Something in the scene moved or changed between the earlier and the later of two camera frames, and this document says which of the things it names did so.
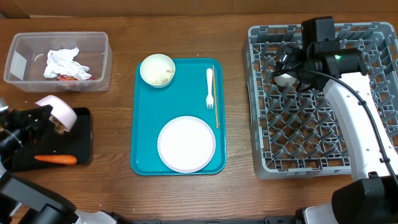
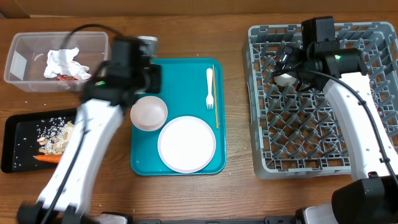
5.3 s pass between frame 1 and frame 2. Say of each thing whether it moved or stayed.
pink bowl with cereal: moved
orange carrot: stayed
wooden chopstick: stayed
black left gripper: moved
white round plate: stayed
